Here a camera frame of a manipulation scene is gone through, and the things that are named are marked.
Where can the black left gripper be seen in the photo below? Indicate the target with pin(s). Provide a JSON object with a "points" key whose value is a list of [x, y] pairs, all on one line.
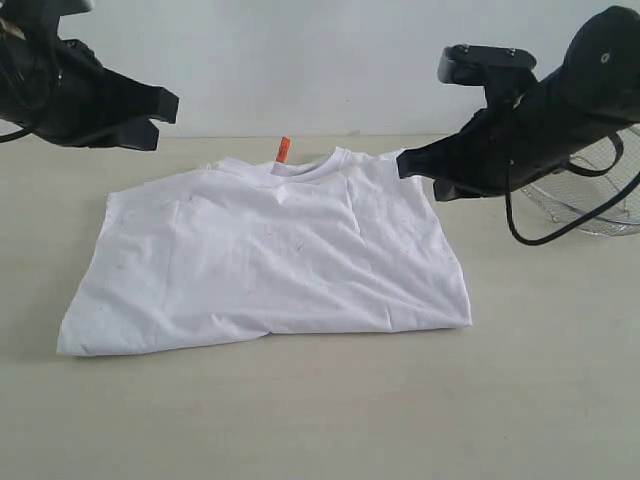
{"points": [[57, 89]]}

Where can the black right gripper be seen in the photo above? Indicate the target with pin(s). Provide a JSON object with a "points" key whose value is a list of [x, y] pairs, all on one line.
{"points": [[505, 146]]}

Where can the white t-shirt with red logo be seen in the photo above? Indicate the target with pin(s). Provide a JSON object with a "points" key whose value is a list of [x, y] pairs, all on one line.
{"points": [[236, 251]]}

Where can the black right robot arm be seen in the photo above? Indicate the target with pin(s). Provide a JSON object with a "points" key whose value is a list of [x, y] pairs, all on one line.
{"points": [[599, 77]]}

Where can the orange shirt neck tag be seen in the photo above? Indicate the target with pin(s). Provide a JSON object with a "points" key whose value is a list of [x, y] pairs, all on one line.
{"points": [[283, 149]]}

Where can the round metal wire mesh basket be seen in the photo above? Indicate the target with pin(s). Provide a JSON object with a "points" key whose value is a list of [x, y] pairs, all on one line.
{"points": [[566, 196]]}

